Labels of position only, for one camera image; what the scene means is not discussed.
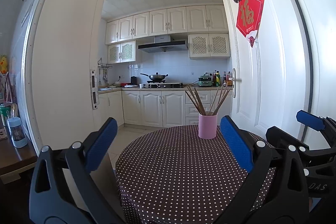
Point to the yellow duck toy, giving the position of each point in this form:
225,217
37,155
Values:
3,64

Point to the utensil rail with hanging utensils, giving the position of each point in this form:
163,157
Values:
104,69

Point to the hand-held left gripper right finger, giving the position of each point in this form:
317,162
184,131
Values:
235,144

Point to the wide lattice door cabinet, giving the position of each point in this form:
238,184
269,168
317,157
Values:
208,46

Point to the white plate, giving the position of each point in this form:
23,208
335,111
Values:
130,86

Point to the pink cup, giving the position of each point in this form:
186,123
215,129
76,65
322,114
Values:
208,127

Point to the white cabinet drawer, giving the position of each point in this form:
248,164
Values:
191,94
191,121
191,111

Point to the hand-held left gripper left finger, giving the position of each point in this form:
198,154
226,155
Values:
101,144

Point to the white upper wall cabinets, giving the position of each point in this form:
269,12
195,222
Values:
168,22

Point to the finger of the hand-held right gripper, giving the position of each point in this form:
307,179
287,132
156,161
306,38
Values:
283,140
311,120

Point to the white base cabinets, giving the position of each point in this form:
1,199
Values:
152,108

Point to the green cup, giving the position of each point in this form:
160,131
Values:
6,113

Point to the steel kitchen sink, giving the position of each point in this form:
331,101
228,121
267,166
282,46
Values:
105,89

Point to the dark bottle with red cap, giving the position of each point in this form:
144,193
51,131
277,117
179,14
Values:
214,79

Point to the dark sauce bottle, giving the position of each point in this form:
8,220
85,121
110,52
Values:
224,79

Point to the blue water bottle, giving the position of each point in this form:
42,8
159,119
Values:
17,133

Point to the small lattice door cabinet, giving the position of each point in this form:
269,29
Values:
122,52

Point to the wok with lid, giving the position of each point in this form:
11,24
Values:
156,77

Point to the black kettle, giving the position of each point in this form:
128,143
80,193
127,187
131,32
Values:
134,80

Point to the bunch of wooden chopsticks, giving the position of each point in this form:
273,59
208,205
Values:
203,108

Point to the range hood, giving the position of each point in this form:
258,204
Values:
162,45

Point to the white door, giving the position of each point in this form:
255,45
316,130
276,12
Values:
273,69

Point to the brown polka dot tablecloth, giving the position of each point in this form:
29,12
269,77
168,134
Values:
183,182

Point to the metal door strike plate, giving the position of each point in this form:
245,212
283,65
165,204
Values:
94,88

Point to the gas stove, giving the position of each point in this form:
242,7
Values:
165,85

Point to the red paper door decoration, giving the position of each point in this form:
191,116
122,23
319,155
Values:
249,15

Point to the green bottle with yellow cap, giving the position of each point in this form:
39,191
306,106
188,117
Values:
218,79

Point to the green electric cooker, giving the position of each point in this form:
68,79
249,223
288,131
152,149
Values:
204,81

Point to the wooden side table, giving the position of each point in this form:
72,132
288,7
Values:
15,158

